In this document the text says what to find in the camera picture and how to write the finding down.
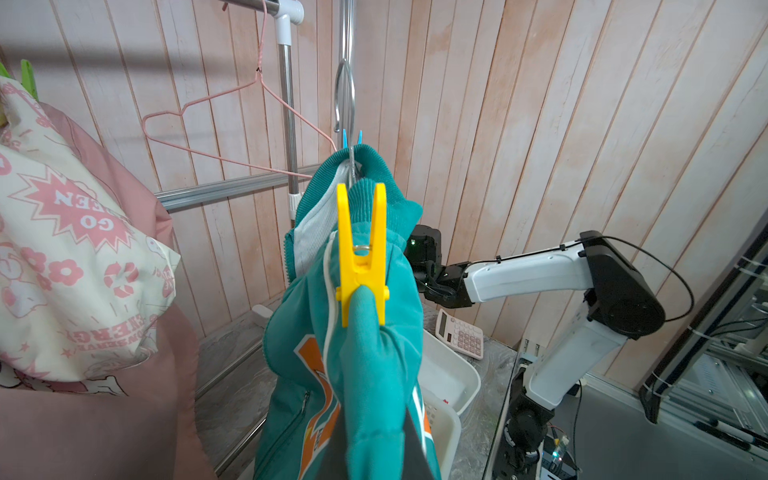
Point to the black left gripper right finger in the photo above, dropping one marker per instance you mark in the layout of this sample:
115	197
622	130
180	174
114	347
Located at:
415	463

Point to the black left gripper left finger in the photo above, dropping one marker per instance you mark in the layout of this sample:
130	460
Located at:
334	465

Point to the green sweatshirt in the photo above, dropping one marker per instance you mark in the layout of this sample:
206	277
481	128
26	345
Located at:
366	371

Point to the yellow clothespin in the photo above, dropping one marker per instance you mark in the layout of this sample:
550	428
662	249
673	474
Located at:
362	265

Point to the white hanger with metal hook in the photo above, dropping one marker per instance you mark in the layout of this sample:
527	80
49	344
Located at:
317	211

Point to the pink wire hanger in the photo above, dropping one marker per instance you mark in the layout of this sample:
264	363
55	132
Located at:
213	50

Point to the white perforated laundry basket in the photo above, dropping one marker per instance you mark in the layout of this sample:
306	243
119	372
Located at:
446	430

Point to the white plastic tray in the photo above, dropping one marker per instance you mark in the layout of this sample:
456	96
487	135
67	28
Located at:
448	376

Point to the pink white calculator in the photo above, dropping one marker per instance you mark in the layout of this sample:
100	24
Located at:
460	336

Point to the pink jacket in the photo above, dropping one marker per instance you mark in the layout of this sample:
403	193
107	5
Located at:
147	430

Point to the metal clothes rack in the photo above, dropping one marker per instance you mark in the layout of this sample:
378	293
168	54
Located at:
284	14

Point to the floral pink white garment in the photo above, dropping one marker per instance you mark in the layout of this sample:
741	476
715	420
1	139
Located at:
81	287

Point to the blue clothespin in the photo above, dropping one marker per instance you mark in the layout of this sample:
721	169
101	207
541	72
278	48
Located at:
348	139

